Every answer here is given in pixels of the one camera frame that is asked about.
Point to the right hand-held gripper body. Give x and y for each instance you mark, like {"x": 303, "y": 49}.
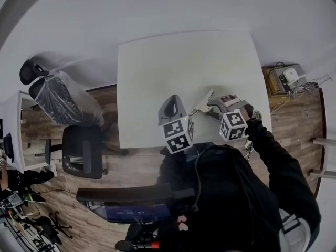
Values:
{"x": 233, "y": 126}

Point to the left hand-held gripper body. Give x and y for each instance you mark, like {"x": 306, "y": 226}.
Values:
{"x": 173, "y": 130}

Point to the person's left forearm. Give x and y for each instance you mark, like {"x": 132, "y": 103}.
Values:
{"x": 170, "y": 167}

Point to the person's right forearm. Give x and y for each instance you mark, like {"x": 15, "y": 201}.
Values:
{"x": 265, "y": 146}

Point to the person's right hand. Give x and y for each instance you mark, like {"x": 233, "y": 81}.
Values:
{"x": 228, "y": 98}

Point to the cardboard boxes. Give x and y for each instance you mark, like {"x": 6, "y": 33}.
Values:
{"x": 270, "y": 84}

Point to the white router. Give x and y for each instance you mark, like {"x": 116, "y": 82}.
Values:
{"x": 291, "y": 75}

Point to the person's torso in black jacket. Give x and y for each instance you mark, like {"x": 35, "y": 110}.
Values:
{"x": 231, "y": 193}

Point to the grey electronic device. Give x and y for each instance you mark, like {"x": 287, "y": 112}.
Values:
{"x": 302, "y": 71}

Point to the black chest-mounted monitor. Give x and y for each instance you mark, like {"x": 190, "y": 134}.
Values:
{"x": 126, "y": 195}

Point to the plastic-wrapped black office chair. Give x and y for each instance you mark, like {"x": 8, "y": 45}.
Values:
{"x": 60, "y": 101}

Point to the white office desk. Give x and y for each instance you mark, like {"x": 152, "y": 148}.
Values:
{"x": 19, "y": 119}

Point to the black swivel chair base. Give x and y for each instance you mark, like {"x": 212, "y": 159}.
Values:
{"x": 56, "y": 226}

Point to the black head-mounted camera rig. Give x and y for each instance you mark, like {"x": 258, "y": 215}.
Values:
{"x": 147, "y": 241}

